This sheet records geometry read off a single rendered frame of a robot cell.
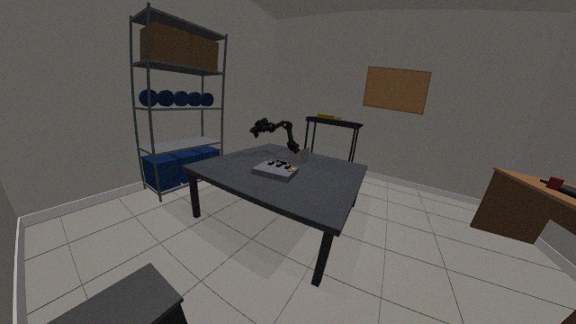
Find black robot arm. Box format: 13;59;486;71
262;118;300;154

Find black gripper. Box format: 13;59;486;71
249;121;266;138

